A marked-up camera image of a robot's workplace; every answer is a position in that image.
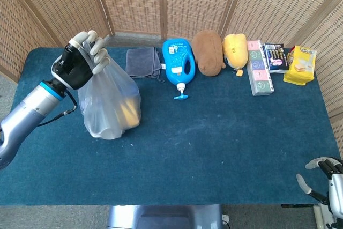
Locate woven folding screen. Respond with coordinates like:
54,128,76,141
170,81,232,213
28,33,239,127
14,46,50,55
0,0,343,160

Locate yellow sponge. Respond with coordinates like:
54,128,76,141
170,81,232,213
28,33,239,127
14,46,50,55
117,94,141,130

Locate yellow snack packet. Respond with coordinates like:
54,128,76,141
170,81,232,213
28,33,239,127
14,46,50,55
283,45,318,86

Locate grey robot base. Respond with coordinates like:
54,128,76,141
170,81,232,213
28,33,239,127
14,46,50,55
106,204,225,229

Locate grey folded towel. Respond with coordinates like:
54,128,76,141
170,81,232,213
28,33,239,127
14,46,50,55
125,46,166,83

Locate blue pump bottle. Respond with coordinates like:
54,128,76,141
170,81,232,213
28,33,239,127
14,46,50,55
162,38,198,100

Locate brown plush toy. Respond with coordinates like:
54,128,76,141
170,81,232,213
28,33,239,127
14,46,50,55
191,30,226,77

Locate dark blue snack box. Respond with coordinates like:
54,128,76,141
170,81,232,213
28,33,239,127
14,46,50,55
263,43,291,74

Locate pastel tissue pack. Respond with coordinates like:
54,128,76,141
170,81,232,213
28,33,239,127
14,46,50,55
247,40,275,97

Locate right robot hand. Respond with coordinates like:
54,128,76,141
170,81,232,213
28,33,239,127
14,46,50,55
295,157,343,217

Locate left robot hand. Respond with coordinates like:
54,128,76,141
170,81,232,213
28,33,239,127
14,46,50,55
50,30,111,91

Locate clear plastic bag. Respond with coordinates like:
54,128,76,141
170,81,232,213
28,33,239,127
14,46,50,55
77,39,141,141

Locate yellow plush toy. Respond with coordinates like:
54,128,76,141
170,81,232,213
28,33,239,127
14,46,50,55
222,33,248,77

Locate blue table mat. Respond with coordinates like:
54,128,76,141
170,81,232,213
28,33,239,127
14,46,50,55
0,46,340,206

